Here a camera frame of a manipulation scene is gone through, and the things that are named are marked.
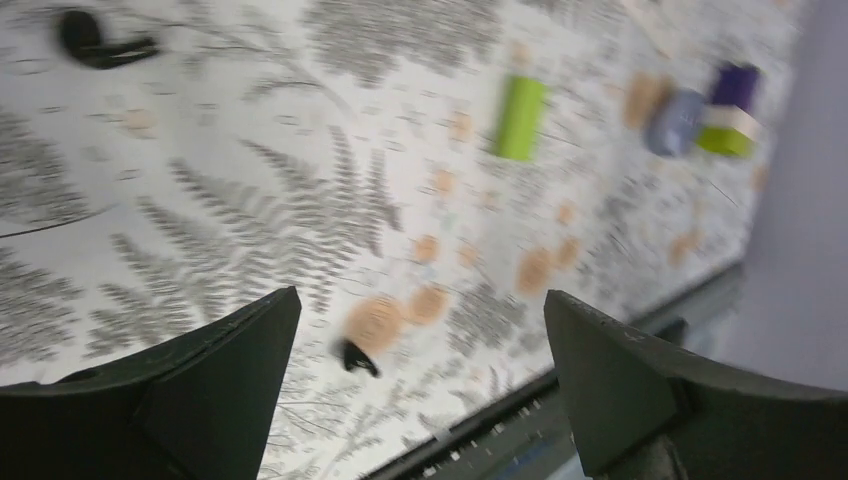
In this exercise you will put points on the purple earbud charging case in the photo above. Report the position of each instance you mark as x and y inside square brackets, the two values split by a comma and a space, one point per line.
[673, 128]

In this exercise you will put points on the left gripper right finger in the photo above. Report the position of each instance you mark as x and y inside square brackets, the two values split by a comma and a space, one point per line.
[640, 407]

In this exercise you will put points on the floral patterned table mat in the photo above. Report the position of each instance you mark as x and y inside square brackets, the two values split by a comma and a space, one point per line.
[345, 148]

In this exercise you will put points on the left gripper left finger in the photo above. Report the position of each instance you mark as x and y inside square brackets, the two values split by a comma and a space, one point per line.
[198, 406]

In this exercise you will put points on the purple green block stack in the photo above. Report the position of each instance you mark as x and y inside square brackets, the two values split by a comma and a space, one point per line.
[728, 125]

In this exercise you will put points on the lime green block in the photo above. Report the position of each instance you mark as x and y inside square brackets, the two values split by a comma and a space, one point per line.
[521, 113]

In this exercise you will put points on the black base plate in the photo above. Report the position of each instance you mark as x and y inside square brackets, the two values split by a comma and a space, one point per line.
[526, 435]

